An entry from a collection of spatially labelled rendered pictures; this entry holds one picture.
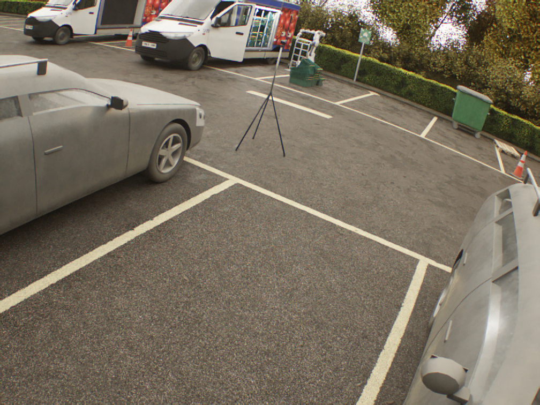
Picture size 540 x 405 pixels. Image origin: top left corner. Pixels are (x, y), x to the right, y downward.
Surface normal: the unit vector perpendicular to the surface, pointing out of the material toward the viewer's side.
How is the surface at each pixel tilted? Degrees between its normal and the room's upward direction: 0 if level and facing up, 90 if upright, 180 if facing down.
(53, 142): 79
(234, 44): 93
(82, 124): 71
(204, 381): 0
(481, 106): 94
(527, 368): 32
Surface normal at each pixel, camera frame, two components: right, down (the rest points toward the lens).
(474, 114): -0.40, 0.38
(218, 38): -0.12, 0.47
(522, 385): -0.26, -0.79
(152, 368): 0.22, -0.88
